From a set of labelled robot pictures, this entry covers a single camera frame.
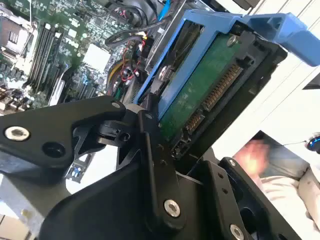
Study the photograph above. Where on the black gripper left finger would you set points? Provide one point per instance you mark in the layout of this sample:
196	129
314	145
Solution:
50	120

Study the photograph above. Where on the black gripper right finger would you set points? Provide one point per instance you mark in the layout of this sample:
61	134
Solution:
235	185

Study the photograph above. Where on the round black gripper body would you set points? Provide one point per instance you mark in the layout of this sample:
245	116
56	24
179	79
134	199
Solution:
105	212

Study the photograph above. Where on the hard disk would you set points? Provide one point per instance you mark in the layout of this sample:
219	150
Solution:
195	100

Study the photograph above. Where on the person's hand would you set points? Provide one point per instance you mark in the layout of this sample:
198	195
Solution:
252	160

